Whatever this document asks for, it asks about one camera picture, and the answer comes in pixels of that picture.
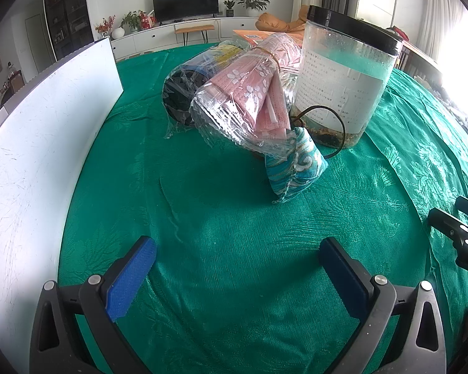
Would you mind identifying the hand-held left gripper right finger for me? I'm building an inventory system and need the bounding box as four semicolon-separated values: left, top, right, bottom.
319;237;447;374

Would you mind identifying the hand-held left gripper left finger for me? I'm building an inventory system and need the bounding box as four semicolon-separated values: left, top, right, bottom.
29;236;157;374

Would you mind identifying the teal patterned fabric pouch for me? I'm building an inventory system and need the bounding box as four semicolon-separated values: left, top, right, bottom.
263;127;329;204

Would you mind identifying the green patterned tablecloth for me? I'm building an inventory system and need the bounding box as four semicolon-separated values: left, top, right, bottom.
56;43;468;374

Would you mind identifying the white board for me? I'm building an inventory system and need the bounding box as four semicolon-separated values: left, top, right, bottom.
0;36;124;374

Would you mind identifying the wooden chair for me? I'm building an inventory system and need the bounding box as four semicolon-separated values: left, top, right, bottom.
394;39;441;82

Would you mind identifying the clear plastic jar black lid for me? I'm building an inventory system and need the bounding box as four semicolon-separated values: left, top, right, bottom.
290;5;403;149

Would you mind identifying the dark face mask pack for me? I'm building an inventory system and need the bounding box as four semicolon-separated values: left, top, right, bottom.
162;41;244;127

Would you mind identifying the pink face mask pack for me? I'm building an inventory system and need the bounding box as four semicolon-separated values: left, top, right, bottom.
189;33;305;160

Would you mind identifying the white television cabinet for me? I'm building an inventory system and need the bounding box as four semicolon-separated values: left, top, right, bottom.
109;16;266;61

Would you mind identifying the red flower arrangement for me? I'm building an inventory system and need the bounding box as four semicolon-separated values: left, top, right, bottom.
95;16;116;36

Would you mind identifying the wooden bench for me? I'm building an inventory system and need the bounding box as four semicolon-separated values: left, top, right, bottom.
175;24;216;45

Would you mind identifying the leafy plant with red flowers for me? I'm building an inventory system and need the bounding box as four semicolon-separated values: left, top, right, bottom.
121;10;147;32

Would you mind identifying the orange box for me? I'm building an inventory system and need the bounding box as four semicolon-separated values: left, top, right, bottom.
233;29;275;49

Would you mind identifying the orange lounge chair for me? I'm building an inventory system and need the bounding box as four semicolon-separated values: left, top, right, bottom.
255;6;310;32

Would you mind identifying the dark display cabinet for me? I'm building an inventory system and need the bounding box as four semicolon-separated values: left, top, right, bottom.
43;0;94;61

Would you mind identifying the black television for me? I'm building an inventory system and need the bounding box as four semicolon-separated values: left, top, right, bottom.
152;0;220;22

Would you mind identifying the large green potted plant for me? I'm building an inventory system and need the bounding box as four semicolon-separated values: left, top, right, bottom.
238;0;271;17

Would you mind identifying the black elastic hair tie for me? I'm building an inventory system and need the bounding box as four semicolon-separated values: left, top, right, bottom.
290;105;346;160

